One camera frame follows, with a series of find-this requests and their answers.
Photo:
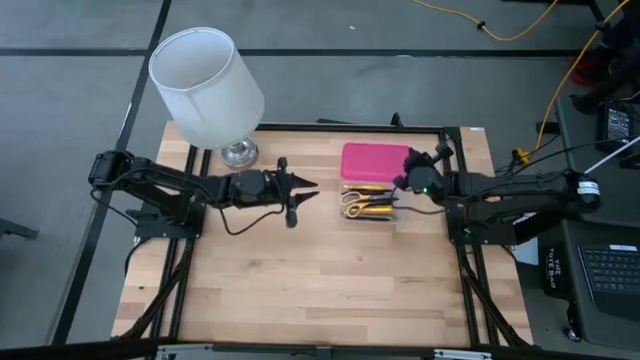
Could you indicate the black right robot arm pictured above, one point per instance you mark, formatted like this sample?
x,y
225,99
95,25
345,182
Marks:
x,y
525,192

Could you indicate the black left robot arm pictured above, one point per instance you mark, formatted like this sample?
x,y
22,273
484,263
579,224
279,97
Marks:
x,y
165,177

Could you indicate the black stand foot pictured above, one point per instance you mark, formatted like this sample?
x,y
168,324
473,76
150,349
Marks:
x,y
15,229

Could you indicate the white shade silver table lamp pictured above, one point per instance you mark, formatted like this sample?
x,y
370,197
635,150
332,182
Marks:
x,y
210,90

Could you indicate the black rig crossbar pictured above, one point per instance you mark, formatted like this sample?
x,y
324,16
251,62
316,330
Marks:
x,y
100,350

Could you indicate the plain yellow highlighter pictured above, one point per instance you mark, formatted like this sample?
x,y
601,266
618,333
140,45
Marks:
x,y
367,187

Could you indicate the black aluminium table frame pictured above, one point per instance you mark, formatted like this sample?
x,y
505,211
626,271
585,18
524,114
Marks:
x,y
300,128

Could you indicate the black tote bag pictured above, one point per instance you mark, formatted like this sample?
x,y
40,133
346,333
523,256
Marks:
x,y
555,270

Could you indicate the dark grey side cart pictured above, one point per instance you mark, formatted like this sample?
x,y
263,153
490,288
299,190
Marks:
x,y
600,210

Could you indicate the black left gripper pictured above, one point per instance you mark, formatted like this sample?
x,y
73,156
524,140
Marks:
x,y
275,187

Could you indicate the black laptop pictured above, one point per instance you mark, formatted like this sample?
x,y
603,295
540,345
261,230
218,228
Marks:
x,y
612,270

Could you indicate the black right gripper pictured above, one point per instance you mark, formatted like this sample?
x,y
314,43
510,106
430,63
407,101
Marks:
x,y
425,177

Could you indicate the pink lid clear pencil box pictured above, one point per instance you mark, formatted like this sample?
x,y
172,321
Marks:
x,y
372,161

